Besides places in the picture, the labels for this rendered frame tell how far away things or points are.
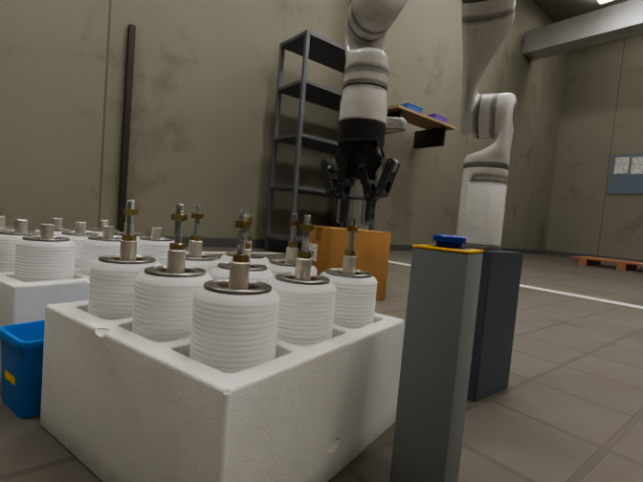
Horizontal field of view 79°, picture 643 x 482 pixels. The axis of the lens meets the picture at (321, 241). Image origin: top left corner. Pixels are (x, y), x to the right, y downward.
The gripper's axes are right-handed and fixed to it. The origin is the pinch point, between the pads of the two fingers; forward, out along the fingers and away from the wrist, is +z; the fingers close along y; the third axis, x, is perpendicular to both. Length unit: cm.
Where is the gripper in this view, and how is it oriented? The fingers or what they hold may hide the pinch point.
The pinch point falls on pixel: (354, 212)
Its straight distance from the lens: 63.5
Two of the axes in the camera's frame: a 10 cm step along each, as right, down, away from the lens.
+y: 8.1, 1.0, -5.8
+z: -0.8, 9.9, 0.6
